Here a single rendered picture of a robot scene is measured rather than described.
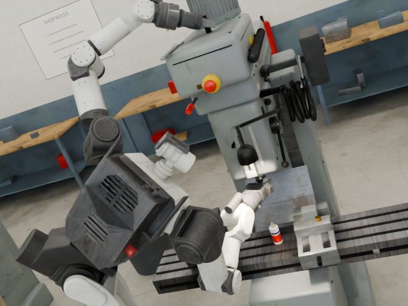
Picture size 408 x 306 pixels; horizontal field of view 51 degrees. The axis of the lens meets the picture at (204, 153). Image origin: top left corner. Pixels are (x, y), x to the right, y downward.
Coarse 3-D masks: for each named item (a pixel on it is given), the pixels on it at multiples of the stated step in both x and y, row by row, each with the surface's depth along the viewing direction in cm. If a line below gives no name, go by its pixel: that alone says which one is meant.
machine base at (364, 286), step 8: (360, 264) 266; (360, 272) 260; (360, 280) 254; (368, 280) 253; (360, 288) 249; (368, 288) 247; (360, 296) 243; (368, 296) 242; (352, 304) 241; (360, 304) 239; (368, 304) 237
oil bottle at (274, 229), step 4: (272, 224) 189; (272, 228) 189; (276, 228) 188; (272, 232) 189; (276, 232) 189; (272, 236) 191; (276, 236) 189; (280, 236) 191; (276, 240) 190; (280, 240) 191; (276, 244) 192
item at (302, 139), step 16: (272, 80) 199; (288, 80) 197; (288, 112) 204; (288, 128) 207; (304, 128) 206; (288, 144) 211; (304, 144) 210; (320, 144) 243; (288, 160) 215; (304, 160) 213; (320, 160) 213; (320, 176) 216; (240, 192) 228; (320, 192) 219; (336, 208) 238; (352, 272) 239; (352, 288) 242
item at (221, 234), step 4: (216, 208) 201; (220, 212) 202; (224, 228) 199; (220, 232) 193; (224, 232) 197; (220, 236) 194; (224, 236) 194; (220, 240) 195; (220, 244) 196; (188, 264) 201
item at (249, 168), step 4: (232, 128) 160; (240, 128) 158; (232, 132) 159; (236, 132) 159; (244, 132) 162; (236, 136) 160; (244, 136) 160; (236, 140) 160; (244, 140) 160; (236, 144) 161; (240, 144) 160; (252, 164) 163; (248, 168) 164; (252, 168) 164; (256, 168) 167; (248, 172) 165; (252, 172) 165; (256, 172) 165; (248, 176) 166; (252, 176) 165
